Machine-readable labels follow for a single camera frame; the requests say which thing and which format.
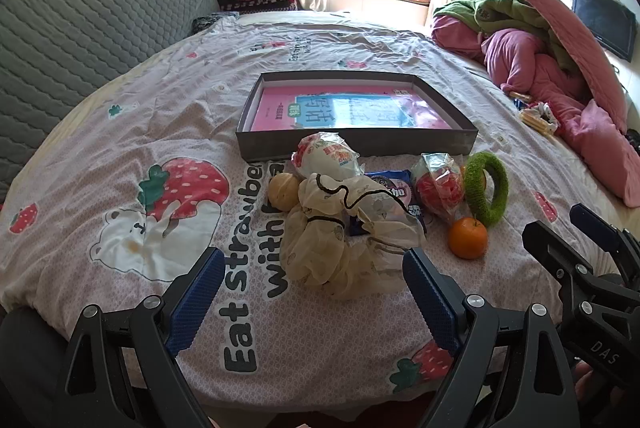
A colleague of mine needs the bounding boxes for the pink quilted cushion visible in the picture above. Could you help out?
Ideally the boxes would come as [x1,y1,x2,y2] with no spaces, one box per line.
[479,0,630,131]

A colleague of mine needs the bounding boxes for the walnut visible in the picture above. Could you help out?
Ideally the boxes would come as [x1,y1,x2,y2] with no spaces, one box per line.
[268,173,303,211]

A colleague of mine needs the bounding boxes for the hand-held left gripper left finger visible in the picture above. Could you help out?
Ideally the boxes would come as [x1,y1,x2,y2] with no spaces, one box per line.
[52,247,227,428]

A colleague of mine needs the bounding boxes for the yellow wafer packet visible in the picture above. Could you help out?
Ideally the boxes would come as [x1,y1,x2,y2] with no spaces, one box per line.
[520,101,561,136]

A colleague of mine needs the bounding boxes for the shallow grey cardboard box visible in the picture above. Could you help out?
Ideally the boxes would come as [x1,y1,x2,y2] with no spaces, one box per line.
[235,71,479,164]

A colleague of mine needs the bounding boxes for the green fuzzy ring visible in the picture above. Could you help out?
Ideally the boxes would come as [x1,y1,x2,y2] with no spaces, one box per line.
[464,151,509,227]

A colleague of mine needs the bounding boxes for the dark knitted cloth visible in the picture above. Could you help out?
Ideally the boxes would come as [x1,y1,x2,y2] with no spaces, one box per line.
[192,12,240,32]

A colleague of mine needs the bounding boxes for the magenta blanket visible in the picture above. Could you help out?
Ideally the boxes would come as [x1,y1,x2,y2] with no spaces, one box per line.
[431,16,640,209]

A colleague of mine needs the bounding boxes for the white red snack bag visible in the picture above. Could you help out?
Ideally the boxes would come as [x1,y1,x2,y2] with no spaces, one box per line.
[291,131,362,181]

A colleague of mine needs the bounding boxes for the strawberry print bedsheet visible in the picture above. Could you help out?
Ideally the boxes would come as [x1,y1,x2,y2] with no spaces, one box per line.
[0,13,621,414]

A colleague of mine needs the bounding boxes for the black television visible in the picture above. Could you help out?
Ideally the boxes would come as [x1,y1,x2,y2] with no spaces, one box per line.
[571,0,638,62]

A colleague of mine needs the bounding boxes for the orange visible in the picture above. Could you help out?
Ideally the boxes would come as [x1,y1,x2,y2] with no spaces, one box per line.
[448,217,489,260]
[460,164,488,195]

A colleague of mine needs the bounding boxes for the grey quilted headboard cover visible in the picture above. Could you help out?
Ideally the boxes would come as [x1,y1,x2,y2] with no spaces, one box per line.
[0,0,221,204]

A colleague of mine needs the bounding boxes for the blue cookie packet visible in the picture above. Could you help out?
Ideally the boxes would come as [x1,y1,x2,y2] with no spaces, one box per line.
[348,169,430,237]

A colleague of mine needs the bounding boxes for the clear candy bag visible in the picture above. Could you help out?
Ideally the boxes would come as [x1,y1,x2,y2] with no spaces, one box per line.
[411,152,467,225]

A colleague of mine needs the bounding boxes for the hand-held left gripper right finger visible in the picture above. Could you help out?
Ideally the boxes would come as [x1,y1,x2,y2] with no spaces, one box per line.
[401,247,581,428]

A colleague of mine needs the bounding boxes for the dark patterned folded blanket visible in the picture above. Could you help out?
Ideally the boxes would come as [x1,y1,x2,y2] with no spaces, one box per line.
[218,0,301,13]

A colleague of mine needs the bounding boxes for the green garment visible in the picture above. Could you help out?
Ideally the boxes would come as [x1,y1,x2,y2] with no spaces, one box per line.
[432,0,581,74]

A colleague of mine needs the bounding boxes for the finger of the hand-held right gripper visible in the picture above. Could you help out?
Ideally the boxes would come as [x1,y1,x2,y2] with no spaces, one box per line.
[522,221,640,309]
[570,203,640,269]

